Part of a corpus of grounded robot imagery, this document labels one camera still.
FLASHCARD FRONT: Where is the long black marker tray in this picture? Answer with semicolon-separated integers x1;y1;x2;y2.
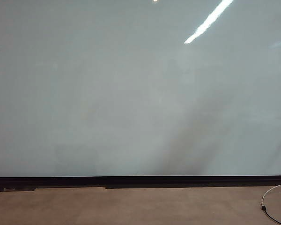
104;184;211;190

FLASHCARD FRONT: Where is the short black marker tray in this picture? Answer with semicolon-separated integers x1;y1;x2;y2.
3;186;37;192

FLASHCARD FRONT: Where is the glass whiteboard with black frame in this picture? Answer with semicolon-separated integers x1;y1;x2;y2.
0;0;281;186

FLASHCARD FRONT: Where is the thin white cable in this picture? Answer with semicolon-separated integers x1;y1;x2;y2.
261;183;281;207

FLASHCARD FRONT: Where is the black cable with plug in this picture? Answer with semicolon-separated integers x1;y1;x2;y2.
261;205;281;225

